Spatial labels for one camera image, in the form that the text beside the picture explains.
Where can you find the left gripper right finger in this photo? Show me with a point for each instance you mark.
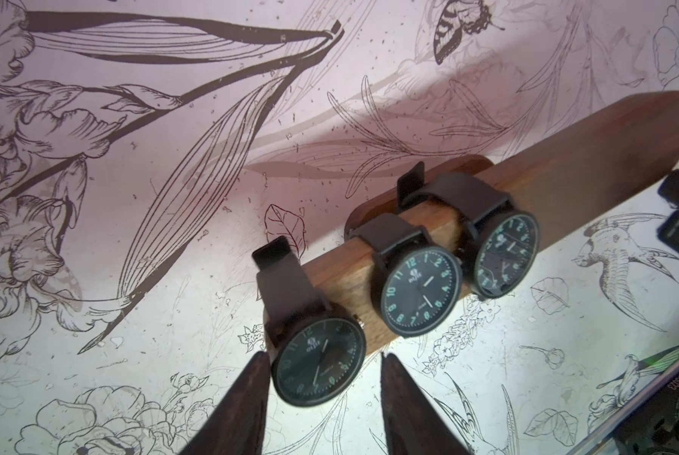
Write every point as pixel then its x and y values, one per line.
pixel 412 426

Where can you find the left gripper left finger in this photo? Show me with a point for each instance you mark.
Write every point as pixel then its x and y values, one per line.
pixel 237 425

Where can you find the wooden watch stand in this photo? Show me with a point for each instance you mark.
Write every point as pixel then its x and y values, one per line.
pixel 566 181

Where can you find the black watch with dial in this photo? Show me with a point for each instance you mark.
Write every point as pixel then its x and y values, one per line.
pixel 501 240

